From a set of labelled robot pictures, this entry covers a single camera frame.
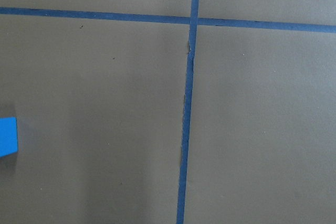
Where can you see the blue wooden block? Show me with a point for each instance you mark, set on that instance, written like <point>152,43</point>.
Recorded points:
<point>8,136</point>

